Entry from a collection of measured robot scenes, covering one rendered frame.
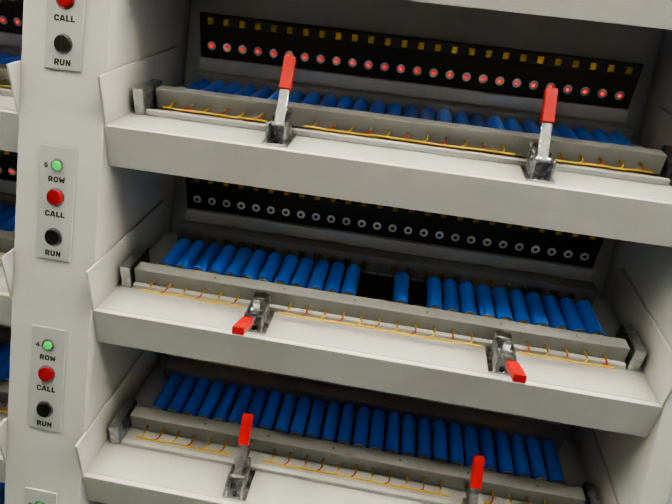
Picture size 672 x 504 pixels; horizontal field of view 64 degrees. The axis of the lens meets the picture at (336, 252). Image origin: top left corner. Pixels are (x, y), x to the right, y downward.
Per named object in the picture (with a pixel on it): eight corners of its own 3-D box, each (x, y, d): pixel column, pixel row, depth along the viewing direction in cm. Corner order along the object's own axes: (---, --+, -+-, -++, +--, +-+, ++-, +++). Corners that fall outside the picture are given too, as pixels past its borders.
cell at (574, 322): (571, 310, 67) (584, 343, 61) (556, 308, 67) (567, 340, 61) (575, 298, 66) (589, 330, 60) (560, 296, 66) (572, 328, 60)
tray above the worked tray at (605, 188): (693, 251, 52) (762, 111, 46) (108, 166, 58) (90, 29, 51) (627, 176, 70) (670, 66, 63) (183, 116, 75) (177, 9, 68)
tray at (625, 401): (646, 438, 56) (684, 370, 51) (97, 342, 61) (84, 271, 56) (595, 322, 73) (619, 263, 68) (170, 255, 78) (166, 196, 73)
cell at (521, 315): (521, 302, 67) (529, 334, 62) (506, 300, 67) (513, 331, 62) (524, 290, 66) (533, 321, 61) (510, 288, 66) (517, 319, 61)
